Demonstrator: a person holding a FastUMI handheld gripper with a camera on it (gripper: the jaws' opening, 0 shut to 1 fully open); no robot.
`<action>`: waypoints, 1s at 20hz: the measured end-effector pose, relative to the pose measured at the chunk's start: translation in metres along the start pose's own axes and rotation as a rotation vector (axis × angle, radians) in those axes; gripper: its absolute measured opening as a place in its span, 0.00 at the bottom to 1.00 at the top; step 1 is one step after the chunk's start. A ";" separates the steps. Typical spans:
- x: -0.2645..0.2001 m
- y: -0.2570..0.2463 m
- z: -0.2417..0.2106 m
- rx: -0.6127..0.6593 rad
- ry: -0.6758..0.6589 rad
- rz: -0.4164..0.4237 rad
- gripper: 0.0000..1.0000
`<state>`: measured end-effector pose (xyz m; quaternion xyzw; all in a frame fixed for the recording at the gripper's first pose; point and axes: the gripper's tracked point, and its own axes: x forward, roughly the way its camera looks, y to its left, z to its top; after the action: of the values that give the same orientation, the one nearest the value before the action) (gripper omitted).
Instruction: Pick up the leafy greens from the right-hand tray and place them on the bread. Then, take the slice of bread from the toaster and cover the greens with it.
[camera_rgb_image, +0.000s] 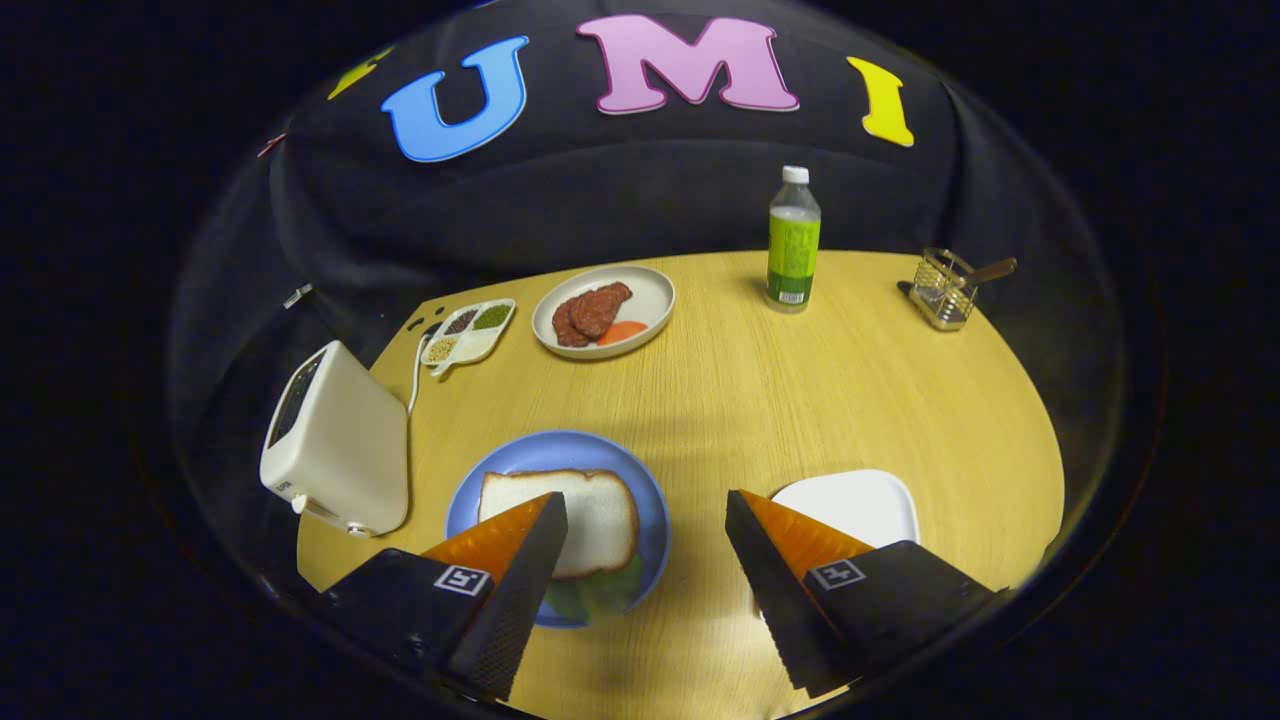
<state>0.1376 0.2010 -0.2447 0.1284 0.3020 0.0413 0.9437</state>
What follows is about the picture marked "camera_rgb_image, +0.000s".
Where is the green lettuce leaf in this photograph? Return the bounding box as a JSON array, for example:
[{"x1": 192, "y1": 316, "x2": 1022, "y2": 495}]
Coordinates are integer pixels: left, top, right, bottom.
[{"x1": 543, "y1": 555, "x2": 644, "y2": 623}]

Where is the round white plate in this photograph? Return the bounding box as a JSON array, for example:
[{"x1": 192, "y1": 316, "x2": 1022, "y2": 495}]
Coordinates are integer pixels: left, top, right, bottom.
[{"x1": 532, "y1": 264, "x2": 676, "y2": 360}]

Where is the blue plate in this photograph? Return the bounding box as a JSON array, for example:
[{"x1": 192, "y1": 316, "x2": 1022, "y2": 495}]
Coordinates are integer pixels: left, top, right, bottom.
[{"x1": 445, "y1": 430, "x2": 672, "y2": 629}]

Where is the wooden-handled utensil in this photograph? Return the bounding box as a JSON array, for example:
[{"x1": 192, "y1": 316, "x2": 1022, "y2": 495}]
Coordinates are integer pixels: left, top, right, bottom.
[{"x1": 950, "y1": 257, "x2": 1018, "y2": 293}]

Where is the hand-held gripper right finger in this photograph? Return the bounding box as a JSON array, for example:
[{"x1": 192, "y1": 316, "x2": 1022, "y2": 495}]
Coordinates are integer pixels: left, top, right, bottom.
[{"x1": 725, "y1": 488, "x2": 1001, "y2": 699}]

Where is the white divided dish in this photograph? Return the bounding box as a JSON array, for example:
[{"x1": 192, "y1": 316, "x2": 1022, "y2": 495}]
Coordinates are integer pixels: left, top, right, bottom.
[{"x1": 420, "y1": 298, "x2": 517, "y2": 379}]

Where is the clear bottle with green label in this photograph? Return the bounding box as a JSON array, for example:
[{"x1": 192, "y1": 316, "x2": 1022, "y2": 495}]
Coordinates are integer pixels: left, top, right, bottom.
[{"x1": 766, "y1": 165, "x2": 822, "y2": 314}]

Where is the black backdrop cloth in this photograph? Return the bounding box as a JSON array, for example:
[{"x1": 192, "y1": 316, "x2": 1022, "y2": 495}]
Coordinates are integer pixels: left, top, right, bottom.
[{"x1": 165, "y1": 0, "x2": 1131, "y2": 561}]

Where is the white toaster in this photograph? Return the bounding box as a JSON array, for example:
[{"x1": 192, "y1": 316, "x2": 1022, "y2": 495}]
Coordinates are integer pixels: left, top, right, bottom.
[{"x1": 260, "y1": 340, "x2": 411, "y2": 541}]

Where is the metal wire utensil rack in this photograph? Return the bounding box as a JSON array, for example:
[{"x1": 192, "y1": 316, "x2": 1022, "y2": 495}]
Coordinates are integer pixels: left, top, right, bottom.
[{"x1": 908, "y1": 248, "x2": 976, "y2": 332}]

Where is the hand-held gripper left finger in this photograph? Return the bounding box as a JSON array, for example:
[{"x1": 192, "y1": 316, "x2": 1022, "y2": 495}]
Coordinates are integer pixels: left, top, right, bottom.
[{"x1": 318, "y1": 490, "x2": 569, "y2": 703}]

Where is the white bread slice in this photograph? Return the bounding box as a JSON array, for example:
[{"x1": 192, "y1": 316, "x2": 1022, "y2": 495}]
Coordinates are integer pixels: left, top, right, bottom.
[{"x1": 477, "y1": 470, "x2": 640, "y2": 581}]

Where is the square white plate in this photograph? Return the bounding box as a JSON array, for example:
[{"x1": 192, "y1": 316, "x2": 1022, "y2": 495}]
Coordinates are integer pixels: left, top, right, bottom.
[{"x1": 770, "y1": 469, "x2": 921, "y2": 549}]

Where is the brown meat patty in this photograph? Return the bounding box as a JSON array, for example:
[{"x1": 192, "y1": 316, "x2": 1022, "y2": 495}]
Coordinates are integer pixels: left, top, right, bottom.
[
  {"x1": 552, "y1": 297, "x2": 591, "y2": 348},
  {"x1": 570, "y1": 282, "x2": 634, "y2": 339}
]

